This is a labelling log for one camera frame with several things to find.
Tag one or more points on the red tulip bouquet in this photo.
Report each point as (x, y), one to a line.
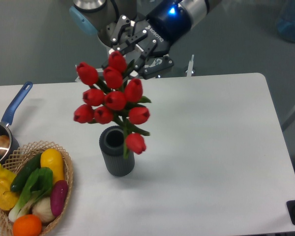
(113, 97)

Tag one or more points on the green bok choy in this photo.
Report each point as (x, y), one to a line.
(38, 185)

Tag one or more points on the white garlic bulb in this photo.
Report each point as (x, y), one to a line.
(42, 209)

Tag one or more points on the purple sweet potato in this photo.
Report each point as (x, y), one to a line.
(58, 196)

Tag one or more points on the yellow bell pepper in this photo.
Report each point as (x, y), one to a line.
(8, 199)

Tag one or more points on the blue handled saucepan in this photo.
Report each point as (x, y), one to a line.
(8, 116)

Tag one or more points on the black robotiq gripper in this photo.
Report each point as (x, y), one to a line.
(153, 36)

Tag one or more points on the dark grey ribbed vase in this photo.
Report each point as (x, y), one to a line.
(111, 143)

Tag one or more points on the orange fruit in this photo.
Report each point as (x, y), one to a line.
(28, 225)

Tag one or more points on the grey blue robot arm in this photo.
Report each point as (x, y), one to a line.
(93, 15)

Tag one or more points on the yellow squash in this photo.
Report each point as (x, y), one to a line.
(52, 159)

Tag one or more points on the green cucumber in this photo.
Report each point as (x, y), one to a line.
(21, 178)

